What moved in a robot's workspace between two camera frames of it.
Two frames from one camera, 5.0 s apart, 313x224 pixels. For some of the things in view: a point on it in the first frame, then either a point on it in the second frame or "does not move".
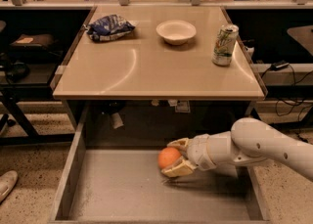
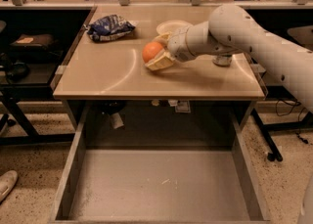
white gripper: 198,152 -> 178,46
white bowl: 176,32 does not move
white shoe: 7,182 does not move
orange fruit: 167,156 -> 150,50
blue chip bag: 109,27 does not move
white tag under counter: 116,120 does not move
